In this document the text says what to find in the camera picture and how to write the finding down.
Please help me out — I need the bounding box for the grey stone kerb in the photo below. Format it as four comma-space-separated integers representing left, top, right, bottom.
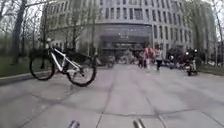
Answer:
0, 71, 46, 86

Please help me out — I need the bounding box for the group of people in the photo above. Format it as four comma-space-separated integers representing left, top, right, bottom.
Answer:
135, 45, 166, 72

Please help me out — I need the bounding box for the white bicycle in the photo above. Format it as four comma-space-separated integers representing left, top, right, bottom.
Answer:
28, 39, 98, 88

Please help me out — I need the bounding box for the robot's own part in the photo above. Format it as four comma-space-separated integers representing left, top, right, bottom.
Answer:
132, 119, 146, 128
67, 120, 81, 128

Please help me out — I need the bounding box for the grass strip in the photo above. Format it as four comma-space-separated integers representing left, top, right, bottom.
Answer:
0, 55, 44, 78

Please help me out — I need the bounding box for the grey stone slab pavement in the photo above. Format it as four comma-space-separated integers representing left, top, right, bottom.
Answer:
0, 63, 224, 128

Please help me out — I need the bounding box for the motor scooter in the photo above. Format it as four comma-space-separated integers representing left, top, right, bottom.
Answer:
181, 48, 200, 77

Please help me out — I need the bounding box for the row of bare trees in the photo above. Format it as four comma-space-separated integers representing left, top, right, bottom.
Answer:
0, 0, 101, 66

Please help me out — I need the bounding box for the large grey glass-fronted building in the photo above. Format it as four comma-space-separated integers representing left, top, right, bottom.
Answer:
39, 0, 218, 61

